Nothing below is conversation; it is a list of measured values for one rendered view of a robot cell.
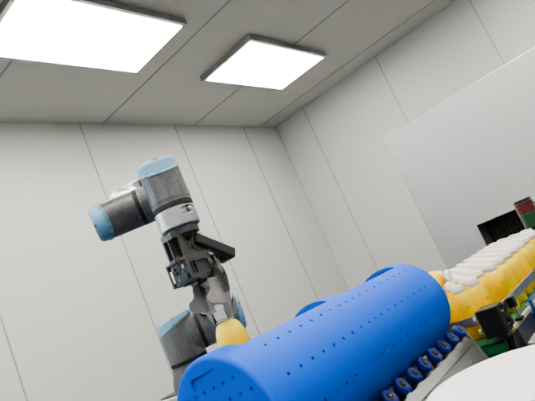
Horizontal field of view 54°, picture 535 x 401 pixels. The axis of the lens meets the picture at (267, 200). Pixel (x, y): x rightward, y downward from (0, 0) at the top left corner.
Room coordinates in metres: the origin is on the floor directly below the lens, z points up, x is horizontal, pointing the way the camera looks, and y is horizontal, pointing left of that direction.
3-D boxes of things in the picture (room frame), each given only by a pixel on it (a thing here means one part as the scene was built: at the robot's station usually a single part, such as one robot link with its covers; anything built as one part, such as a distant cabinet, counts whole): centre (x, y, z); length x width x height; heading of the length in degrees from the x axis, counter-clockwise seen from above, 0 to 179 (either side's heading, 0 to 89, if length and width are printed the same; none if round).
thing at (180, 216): (1.12, 0.19, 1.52); 0.10 x 0.09 x 0.05; 53
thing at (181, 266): (1.11, 0.20, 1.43); 0.09 x 0.08 x 0.12; 143
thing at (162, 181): (1.12, 0.20, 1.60); 0.10 x 0.09 x 0.12; 10
